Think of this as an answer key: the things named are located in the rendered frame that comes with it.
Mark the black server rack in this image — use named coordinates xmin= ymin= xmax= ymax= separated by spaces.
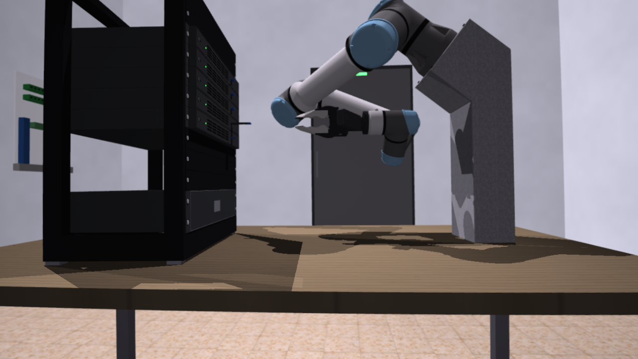
xmin=43 ymin=0 xmax=251 ymax=265

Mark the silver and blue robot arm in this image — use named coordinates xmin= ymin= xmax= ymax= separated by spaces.
xmin=271 ymin=0 xmax=458 ymax=166

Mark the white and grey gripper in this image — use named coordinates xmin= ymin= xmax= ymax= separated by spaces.
xmin=295 ymin=106 xmax=369 ymax=138

